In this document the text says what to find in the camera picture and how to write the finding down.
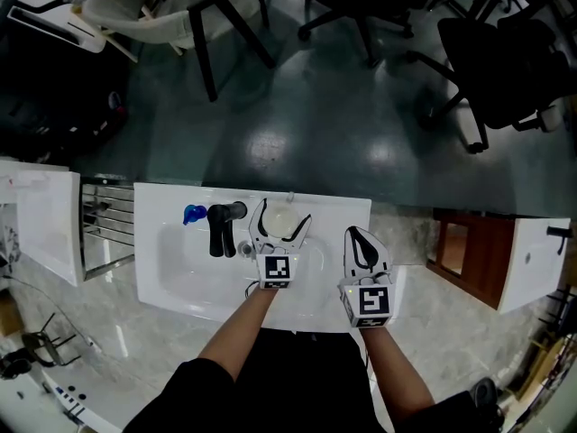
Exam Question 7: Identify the white washbasin on steel rack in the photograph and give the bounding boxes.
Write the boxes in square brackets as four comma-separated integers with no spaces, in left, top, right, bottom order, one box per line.
[0,159,137,288]

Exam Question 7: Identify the large black machine white panel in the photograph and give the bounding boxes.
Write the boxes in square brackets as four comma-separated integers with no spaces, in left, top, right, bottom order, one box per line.
[0,0,131,162]

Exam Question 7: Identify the white cup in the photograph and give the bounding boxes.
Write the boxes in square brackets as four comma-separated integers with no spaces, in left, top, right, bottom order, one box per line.
[261,190,302,239]

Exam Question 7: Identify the light grey chair black legs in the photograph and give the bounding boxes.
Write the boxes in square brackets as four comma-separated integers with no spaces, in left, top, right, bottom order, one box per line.
[82,0,277,104]

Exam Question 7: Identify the small blue-capped bottle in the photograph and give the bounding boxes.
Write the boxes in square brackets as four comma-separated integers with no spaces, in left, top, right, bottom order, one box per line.
[181,202,209,226]

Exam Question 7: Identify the wooden chair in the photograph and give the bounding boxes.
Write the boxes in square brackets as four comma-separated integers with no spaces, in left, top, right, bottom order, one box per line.
[71,0,185,64]

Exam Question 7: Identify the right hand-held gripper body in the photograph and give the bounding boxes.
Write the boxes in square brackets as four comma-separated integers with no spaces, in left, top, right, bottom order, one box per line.
[337,272,399,330]

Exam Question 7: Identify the white washbasin on wooden cabinet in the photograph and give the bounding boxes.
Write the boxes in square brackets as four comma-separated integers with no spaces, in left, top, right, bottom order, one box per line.
[425,207,573,316]

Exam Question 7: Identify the black basin faucet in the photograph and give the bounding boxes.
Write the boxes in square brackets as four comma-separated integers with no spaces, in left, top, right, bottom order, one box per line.
[206,200,249,259]

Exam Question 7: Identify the marble pattern cabinet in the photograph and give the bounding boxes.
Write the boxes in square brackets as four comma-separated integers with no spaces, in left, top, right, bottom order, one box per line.
[0,205,23,272]

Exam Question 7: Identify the black metal stool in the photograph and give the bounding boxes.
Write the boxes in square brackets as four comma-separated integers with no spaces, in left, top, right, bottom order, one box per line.
[21,312,83,370]

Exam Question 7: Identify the black floor cable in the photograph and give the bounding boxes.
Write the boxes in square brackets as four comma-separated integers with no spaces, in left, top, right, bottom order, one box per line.
[3,272,92,347]

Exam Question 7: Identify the white washbasin on dark stand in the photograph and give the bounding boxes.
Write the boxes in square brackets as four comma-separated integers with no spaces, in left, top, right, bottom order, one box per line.
[133,181,373,334]

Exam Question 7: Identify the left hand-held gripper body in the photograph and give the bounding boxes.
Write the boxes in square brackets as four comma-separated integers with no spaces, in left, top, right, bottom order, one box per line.
[252,240,302,290]

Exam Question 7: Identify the person's left forearm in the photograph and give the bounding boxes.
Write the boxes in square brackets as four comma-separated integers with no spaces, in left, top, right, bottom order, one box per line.
[197,285,279,383]

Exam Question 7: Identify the small black faucet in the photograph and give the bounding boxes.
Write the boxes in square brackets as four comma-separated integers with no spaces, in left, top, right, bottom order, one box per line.
[545,224,573,256]

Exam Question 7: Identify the person's right forearm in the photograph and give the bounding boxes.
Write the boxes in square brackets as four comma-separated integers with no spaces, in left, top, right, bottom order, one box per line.
[360,324,436,424]

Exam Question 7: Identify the white panel with black marks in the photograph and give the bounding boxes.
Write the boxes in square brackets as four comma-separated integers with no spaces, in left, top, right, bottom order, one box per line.
[25,366,124,433]

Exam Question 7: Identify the person's black clothing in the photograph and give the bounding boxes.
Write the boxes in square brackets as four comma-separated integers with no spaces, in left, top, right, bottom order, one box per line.
[121,328,507,433]

